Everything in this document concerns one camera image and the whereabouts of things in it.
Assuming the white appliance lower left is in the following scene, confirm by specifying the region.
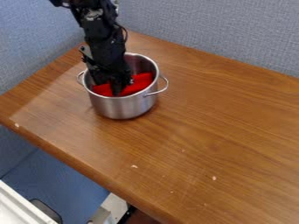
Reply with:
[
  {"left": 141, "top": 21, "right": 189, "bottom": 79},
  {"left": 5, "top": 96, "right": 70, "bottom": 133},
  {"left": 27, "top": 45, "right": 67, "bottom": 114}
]
[{"left": 0, "top": 180, "right": 59, "bottom": 224}]

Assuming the red cloth object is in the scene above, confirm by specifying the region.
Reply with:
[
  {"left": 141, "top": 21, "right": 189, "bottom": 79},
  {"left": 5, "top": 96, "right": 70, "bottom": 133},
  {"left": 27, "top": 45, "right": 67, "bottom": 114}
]
[{"left": 91, "top": 73, "right": 154, "bottom": 97}]

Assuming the white table leg bracket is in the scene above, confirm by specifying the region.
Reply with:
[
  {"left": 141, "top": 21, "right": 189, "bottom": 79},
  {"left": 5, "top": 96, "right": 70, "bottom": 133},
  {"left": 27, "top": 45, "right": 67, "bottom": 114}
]
[{"left": 87, "top": 193, "right": 129, "bottom": 224}]

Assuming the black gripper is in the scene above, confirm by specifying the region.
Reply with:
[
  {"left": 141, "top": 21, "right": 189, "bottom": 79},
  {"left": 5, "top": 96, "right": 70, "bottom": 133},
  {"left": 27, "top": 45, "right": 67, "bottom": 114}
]
[{"left": 79, "top": 31, "right": 133, "bottom": 96}]

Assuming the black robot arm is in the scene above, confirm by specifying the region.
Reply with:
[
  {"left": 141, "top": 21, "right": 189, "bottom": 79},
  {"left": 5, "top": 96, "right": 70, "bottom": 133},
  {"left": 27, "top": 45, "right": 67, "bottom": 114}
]
[{"left": 50, "top": 0, "right": 133, "bottom": 96}]

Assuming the metal pot with handles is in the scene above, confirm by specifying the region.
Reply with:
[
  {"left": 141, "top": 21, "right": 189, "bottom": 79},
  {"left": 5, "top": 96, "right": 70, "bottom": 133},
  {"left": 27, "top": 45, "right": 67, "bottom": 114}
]
[{"left": 78, "top": 52, "right": 170, "bottom": 120}]

